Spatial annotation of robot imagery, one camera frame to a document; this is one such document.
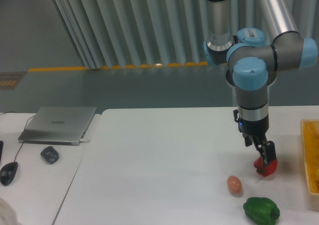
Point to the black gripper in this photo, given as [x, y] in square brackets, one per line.
[254, 132]

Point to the red bell pepper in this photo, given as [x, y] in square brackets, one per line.
[263, 170]

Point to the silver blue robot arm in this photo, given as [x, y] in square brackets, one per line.
[252, 67]

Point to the brown egg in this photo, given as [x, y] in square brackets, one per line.
[234, 184]

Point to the yellow woven basket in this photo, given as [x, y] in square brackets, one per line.
[310, 144]

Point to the green bell pepper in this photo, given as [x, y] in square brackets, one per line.
[261, 210]

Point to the corrugated grey curtain partition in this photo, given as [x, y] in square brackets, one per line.
[121, 33]

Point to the silver closed laptop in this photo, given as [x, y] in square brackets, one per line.
[58, 125]

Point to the black power adapter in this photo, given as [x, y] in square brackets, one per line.
[50, 155]

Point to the black computer mouse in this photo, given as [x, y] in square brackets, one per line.
[8, 172]

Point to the black device at left edge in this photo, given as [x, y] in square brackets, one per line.
[1, 149]

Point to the white object bottom left corner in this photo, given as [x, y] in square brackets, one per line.
[7, 214]

